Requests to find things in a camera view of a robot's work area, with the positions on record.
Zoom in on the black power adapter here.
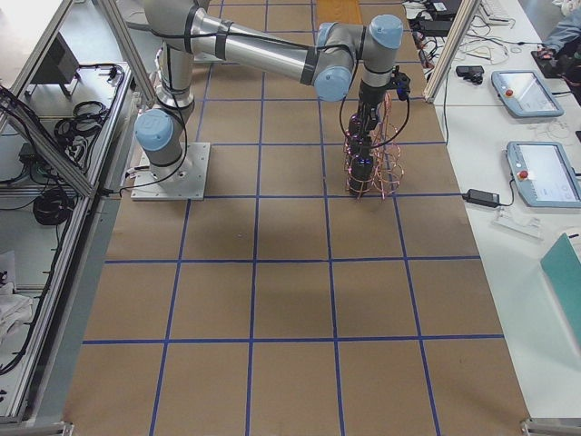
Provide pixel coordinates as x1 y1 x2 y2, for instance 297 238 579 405
462 189 500 208

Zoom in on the teal folder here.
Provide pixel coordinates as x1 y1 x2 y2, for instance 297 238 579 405
540 232 581 342

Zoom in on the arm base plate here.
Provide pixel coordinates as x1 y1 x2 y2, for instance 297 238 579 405
130 142 211 201

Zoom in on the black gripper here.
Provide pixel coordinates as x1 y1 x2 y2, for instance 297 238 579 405
358 84 386 119

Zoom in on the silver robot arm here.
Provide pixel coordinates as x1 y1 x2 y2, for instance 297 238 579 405
143 1 409 193

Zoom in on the far teach pendant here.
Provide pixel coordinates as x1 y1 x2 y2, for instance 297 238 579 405
490 70 564 118

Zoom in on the dark wine bottle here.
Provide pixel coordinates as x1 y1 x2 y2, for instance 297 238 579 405
347 134 371 160
349 156 374 197
348 114 365 137

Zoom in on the copper wire bottle basket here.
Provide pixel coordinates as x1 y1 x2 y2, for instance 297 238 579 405
343 94 404 198

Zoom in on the white cloth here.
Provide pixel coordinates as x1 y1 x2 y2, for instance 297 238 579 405
0 252 34 360

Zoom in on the near teach pendant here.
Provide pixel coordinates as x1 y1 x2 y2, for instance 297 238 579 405
506 141 580 209

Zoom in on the wooden tray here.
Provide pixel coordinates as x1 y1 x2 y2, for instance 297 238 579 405
314 0 362 25

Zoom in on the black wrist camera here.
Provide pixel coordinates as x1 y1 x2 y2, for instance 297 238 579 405
391 65 410 101

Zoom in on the teach pendant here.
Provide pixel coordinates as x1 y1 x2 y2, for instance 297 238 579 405
490 70 564 118
506 141 580 209

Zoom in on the aluminium frame post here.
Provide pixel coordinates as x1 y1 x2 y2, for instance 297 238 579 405
423 0 480 104

